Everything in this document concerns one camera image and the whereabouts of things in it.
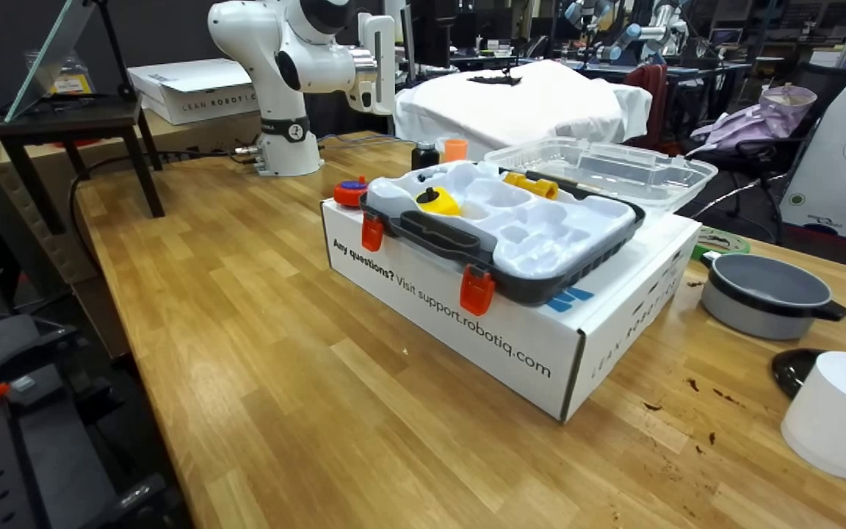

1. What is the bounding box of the purple cloth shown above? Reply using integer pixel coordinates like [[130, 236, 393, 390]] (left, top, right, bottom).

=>
[[687, 83, 822, 155]]

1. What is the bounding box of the green packet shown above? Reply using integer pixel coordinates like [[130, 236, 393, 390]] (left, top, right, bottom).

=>
[[691, 225, 754, 265]]

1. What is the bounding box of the white cylindrical container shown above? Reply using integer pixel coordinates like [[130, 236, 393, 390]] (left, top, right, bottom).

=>
[[778, 349, 846, 482]]

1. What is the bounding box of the red blue toy tape measure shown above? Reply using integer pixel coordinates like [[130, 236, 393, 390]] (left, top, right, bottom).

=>
[[333, 175, 374, 211]]

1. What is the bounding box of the grey pot with handle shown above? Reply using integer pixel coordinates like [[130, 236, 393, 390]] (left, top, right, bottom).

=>
[[699, 253, 846, 344]]

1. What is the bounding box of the yellow toy tape measure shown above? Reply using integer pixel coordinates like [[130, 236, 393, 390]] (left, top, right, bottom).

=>
[[414, 184, 467, 219]]

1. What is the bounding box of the black perforated rack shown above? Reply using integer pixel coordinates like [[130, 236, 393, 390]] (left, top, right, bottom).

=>
[[0, 311, 198, 529]]

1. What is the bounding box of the white cardboard box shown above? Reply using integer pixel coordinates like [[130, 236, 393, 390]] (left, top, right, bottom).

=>
[[321, 193, 706, 425]]

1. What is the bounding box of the white cloth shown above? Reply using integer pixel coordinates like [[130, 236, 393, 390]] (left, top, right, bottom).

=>
[[392, 58, 655, 158]]

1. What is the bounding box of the black stool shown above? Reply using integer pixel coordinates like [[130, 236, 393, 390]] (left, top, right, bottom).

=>
[[0, 92, 167, 237]]

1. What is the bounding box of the black round disc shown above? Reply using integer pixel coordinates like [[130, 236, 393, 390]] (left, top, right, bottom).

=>
[[769, 346, 828, 402]]

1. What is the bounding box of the grey toy tool box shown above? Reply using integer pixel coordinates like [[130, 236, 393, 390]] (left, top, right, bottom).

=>
[[358, 158, 650, 318]]

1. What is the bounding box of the flat white box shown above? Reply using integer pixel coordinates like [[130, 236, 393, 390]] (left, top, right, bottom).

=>
[[126, 55, 261, 125]]

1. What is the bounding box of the small black cup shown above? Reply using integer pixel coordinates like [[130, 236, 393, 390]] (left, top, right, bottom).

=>
[[408, 145, 443, 171]]

